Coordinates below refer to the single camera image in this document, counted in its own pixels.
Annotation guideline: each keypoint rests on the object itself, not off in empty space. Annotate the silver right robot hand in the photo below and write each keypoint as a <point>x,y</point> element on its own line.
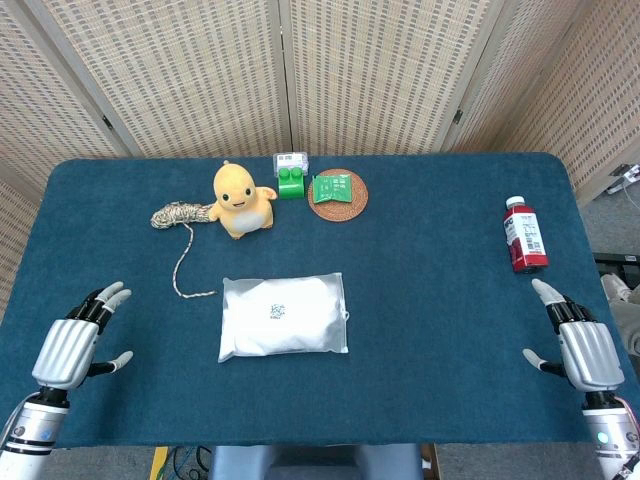
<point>590,355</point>

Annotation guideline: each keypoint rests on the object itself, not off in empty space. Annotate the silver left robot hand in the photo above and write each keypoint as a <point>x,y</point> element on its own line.
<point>65,350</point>

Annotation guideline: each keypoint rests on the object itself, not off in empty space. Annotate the frosted plastic zip bag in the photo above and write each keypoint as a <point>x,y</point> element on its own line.
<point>235,295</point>

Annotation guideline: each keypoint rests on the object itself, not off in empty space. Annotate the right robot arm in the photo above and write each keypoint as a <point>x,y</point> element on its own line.
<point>610,435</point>

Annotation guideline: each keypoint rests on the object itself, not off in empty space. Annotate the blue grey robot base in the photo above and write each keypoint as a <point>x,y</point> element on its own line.
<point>310,462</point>

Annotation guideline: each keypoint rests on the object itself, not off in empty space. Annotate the beige shoe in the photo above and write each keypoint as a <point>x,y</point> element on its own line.
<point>620,305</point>

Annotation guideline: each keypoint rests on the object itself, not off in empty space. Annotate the black metal base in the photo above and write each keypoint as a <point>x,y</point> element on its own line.
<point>617,260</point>

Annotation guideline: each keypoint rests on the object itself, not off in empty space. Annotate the red juice bottle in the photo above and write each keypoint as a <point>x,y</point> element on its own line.
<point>525,240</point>

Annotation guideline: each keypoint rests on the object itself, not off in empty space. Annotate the yellow floor strip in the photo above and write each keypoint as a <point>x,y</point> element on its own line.
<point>159,462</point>

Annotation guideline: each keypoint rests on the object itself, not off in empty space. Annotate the white power strip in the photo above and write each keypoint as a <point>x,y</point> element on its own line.
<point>627,175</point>

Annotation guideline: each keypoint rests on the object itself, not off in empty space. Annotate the yellow plush dinosaur toy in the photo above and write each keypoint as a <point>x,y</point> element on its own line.
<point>240,200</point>

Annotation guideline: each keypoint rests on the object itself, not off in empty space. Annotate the green toy building block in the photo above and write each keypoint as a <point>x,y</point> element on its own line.
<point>291,187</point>

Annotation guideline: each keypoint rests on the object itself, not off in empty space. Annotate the round woven rattan coaster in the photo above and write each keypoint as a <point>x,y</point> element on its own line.
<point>340,212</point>

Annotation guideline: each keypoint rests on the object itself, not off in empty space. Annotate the clear plastic labelled box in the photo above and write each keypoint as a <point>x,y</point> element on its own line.
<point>290,159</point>

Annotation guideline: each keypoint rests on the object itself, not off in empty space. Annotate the woven folding screen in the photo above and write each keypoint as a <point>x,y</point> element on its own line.
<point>200,75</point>

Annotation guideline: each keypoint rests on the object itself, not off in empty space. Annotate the green foil packet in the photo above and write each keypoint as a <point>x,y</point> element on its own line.
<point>332,187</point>

